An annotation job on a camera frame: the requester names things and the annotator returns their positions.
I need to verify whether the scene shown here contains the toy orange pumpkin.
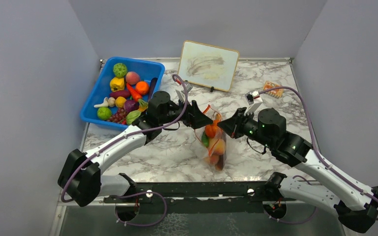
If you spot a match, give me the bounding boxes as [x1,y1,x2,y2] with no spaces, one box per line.
[205,119,222,138]

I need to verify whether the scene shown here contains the orange snack packet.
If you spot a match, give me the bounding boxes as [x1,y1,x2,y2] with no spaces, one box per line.
[263,81,284,99]

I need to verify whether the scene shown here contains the toy green crinkled lime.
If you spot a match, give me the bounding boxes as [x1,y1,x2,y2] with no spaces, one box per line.
[97,107,112,121]

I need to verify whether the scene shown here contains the blue plastic bin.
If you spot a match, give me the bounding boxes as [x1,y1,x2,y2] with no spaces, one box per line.
[80,57,165,131]

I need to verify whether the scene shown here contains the toy carrot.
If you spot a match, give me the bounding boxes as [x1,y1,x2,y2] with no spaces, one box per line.
[126,84,148,112]

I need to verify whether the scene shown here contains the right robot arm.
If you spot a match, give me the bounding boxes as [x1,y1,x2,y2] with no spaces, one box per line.
[218,108,378,234]

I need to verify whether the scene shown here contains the toy garlic bulb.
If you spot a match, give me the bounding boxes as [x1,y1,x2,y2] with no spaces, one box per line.
[107,97,116,107]

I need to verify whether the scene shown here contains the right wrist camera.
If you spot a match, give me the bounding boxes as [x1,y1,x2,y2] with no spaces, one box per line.
[244,91,263,115]

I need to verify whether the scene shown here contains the toy green lettuce ball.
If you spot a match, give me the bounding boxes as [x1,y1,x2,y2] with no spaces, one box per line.
[113,63,128,78]

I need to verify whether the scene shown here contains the toy orange tangerine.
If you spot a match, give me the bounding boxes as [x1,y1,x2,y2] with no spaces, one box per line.
[135,81,150,96]

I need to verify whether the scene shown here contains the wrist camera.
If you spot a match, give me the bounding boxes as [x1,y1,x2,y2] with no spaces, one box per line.
[244,91,263,115]
[175,82,192,103]

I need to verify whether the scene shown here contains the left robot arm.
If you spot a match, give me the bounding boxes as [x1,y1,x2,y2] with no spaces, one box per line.
[58,91,213,207]

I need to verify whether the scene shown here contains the toy green starfruit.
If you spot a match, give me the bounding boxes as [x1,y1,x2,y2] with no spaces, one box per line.
[201,132,209,148]

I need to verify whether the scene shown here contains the toy green cabbage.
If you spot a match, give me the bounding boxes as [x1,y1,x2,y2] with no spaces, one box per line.
[126,110,141,125]

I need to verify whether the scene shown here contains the toy purple sweet potato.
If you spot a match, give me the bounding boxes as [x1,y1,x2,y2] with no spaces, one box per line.
[109,89,131,99]

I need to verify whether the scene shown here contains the toy yellow bell pepper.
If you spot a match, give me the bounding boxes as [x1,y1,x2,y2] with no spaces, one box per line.
[109,77,125,92]

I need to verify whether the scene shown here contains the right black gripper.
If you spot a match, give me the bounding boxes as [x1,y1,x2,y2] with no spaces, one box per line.
[218,107,274,149]

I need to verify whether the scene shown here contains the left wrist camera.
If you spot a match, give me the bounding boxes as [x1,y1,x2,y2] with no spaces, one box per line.
[175,82,192,103]

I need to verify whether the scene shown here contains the toy peach bottom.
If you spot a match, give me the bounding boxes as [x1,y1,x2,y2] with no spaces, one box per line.
[208,138,226,155]

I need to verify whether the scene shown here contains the toy yellow lemon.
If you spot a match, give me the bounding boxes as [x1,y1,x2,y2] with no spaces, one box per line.
[115,96,127,108]

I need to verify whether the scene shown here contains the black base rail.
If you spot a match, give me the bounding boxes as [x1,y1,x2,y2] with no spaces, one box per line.
[103,181,287,214]

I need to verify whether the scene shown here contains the whiteboard on stand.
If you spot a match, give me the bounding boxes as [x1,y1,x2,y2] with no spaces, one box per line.
[178,40,240,91]

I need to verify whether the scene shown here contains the toy purple eggplant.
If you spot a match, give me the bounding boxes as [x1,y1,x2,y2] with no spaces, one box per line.
[147,78,158,101]

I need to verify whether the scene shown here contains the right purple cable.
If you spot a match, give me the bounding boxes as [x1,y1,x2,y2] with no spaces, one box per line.
[257,86,378,225]

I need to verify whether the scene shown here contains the toy red grapes bunch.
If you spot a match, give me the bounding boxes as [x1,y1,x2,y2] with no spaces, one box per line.
[107,108,128,124]

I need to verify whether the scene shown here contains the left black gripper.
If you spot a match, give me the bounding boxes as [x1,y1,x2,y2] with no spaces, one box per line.
[159,96,213,129]

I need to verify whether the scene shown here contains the clear zip top bag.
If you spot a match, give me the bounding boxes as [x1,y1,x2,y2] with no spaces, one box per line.
[193,103,226,172]

